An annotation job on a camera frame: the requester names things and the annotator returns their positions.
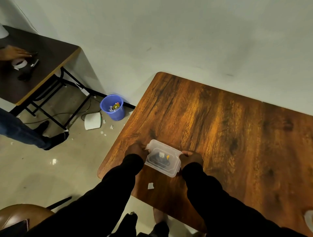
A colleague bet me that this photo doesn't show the white rounded object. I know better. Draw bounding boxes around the white rounded object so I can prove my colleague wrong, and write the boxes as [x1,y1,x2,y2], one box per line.
[304,210,313,233]

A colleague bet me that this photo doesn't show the white power strip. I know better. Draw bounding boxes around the white power strip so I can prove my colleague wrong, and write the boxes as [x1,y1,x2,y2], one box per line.
[74,83,90,96]

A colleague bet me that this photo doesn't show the person's right forearm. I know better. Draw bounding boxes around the person's right forearm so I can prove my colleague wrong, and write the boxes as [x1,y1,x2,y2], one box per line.
[181,162,308,237]

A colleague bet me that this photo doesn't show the black tape dispenser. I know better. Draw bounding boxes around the black tape dispenser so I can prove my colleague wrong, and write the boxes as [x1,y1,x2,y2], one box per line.
[18,59,40,82]

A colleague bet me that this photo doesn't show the person's legs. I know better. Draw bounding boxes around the person's legs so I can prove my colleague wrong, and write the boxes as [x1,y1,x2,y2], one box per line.
[108,207,196,237]

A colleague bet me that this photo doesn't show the black cable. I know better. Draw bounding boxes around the black cable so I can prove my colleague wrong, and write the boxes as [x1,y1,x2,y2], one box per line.
[24,96,102,124]

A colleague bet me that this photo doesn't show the scattered white paper scraps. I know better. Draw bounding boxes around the scattered white paper scraps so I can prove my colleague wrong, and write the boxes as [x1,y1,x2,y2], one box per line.
[10,111,134,166]

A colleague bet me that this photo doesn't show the white tape roll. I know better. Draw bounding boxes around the white tape roll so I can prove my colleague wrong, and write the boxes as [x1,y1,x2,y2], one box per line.
[11,58,28,71]

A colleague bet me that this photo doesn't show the person's left hand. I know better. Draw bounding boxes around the person's left hand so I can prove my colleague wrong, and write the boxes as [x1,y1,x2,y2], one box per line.
[124,143,150,162]

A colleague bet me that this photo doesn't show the white square device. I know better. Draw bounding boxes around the white square device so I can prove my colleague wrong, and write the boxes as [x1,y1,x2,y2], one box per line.
[84,112,102,130]

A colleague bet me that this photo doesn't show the dark item inside container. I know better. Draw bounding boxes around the dark item inside container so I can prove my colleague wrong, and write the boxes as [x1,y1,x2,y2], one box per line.
[149,153,170,167]

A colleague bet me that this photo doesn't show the clear plastic lidded container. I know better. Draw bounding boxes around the clear plastic lidded container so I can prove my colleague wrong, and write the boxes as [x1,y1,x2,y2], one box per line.
[144,139,183,178]

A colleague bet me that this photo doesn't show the blue plastic waste bin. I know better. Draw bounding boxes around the blue plastic waste bin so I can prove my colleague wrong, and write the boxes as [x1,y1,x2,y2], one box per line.
[100,94,126,121]

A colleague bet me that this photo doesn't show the brown leather chair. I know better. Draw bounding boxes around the brown leather chair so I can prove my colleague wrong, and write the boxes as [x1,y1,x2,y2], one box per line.
[0,196,73,237]

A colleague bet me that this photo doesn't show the person's right hand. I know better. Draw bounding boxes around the person's right hand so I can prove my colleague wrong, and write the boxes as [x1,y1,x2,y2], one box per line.
[179,150,204,171]

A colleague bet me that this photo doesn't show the dark table with black frame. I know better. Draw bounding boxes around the dark table with black frame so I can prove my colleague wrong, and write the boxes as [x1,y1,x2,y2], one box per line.
[0,25,97,130]

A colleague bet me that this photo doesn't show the person's left forearm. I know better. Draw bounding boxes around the person's left forearm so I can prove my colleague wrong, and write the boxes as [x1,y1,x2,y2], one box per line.
[23,154,145,237]

